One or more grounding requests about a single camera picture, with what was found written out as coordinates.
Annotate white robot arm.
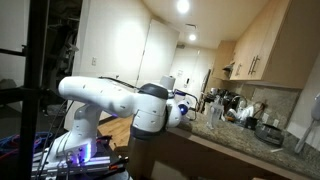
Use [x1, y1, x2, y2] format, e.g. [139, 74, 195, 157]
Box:
[48, 76, 182, 165]

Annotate clear plastic bottle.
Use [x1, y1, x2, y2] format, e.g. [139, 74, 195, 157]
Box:
[207, 96, 224, 129]

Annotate white paper towel roll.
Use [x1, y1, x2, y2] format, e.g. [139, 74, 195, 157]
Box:
[160, 75, 175, 90]

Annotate sink faucet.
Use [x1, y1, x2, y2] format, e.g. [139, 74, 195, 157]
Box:
[230, 95, 247, 111]

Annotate black mug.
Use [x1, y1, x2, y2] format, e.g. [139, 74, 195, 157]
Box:
[245, 117, 257, 130]

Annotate upper wooden cabinets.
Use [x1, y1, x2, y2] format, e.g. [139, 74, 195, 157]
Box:
[212, 0, 320, 89]

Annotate black metal stand frame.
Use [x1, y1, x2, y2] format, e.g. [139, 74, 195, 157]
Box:
[0, 0, 50, 180]

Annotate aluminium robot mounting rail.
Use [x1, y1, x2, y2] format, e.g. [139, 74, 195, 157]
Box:
[31, 149, 129, 179]

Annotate blue cable bundle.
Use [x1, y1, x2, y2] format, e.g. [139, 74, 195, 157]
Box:
[0, 131, 54, 160]

